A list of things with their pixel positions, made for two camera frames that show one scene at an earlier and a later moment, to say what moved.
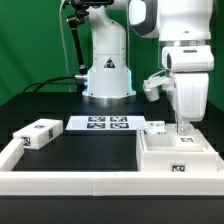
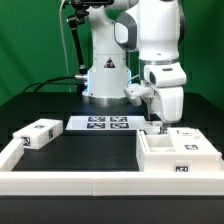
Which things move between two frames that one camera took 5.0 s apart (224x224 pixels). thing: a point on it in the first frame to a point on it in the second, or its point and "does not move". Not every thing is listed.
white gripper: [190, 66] to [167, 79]
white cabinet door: [155, 127] does not move
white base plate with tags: [105, 122] does not move
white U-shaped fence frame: [104, 183] does not move
